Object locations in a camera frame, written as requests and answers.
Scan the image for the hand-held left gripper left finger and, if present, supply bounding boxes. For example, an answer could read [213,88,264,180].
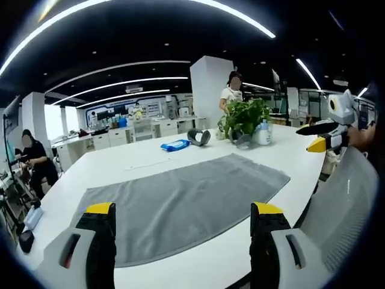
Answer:
[35,202,117,289]

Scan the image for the blue wet wipes pack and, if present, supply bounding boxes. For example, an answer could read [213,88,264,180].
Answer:
[159,138,191,152]

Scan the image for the person's right hand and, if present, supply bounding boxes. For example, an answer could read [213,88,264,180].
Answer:
[345,121,377,150]

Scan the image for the white table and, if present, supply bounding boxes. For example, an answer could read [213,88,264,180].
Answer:
[17,124,328,289]

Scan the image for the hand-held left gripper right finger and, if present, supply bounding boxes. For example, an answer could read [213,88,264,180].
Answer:
[249,201,334,289]

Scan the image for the white bottle blue label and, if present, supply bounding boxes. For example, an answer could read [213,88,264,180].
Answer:
[254,119,274,146]

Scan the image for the grey towel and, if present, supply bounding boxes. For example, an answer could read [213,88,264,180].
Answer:
[69,152,291,268]

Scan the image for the white square pillar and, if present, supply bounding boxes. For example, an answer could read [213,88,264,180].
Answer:
[189,55,235,128]

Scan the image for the white cable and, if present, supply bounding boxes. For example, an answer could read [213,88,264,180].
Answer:
[124,156,175,172]

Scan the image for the green potted plant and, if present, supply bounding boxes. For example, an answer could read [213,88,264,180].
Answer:
[217,98,273,142]

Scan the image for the light blue tissue pack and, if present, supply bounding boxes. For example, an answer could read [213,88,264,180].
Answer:
[23,206,45,229]

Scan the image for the grey plastic holder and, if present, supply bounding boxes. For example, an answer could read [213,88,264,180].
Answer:
[233,133,256,150]

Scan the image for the grey mesh office chair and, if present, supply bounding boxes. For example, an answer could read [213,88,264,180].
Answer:
[293,146,380,273]

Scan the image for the white counter cabinets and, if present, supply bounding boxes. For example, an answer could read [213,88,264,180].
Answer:
[51,115,208,172]

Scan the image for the small black case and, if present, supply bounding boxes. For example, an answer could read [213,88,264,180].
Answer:
[18,229,35,253]

